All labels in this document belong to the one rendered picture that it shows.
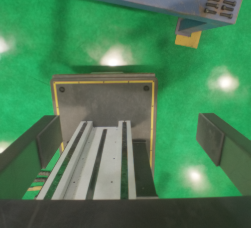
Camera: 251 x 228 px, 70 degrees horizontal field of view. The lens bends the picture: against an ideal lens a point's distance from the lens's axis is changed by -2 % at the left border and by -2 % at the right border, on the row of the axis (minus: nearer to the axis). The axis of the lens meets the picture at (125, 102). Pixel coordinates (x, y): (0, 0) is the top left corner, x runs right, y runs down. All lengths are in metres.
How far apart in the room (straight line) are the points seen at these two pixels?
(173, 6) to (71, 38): 0.89
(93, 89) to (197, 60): 0.86
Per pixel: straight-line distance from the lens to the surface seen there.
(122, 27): 1.49
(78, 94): 1.24
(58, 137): 0.17
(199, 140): 0.17
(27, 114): 1.80
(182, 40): 1.55
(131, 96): 1.21
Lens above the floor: 1.48
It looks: 73 degrees down
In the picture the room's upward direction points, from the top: 179 degrees clockwise
